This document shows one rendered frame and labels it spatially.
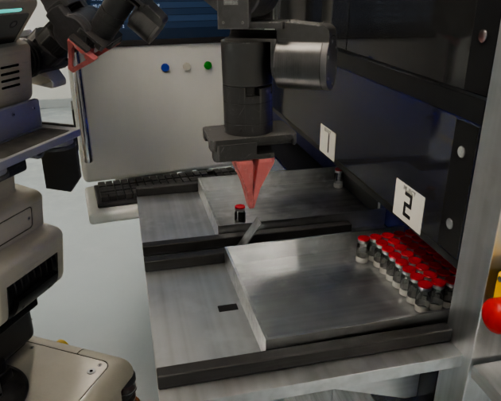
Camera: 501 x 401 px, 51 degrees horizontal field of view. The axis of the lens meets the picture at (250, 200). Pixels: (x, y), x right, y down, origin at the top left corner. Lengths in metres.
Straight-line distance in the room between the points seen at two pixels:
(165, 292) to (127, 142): 0.75
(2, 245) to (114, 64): 0.56
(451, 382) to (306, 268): 0.28
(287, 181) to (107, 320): 1.31
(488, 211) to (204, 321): 0.41
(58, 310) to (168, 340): 1.75
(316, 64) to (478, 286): 0.35
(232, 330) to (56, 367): 1.02
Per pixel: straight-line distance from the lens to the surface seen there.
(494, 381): 0.76
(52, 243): 1.30
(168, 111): 1.53
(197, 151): 1.58
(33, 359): 1.79
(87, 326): 2.36
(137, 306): 2.43
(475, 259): 0.72
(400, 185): 0.86
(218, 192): 1.23
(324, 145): 1.15
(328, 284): 0.88
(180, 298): 0.85
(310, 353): 0.71
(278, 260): 0.94
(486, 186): 0.69
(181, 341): 0.76
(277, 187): 1.25
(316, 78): 0.57
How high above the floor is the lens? 1.35
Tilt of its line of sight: 23 degrees down
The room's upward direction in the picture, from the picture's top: straight up
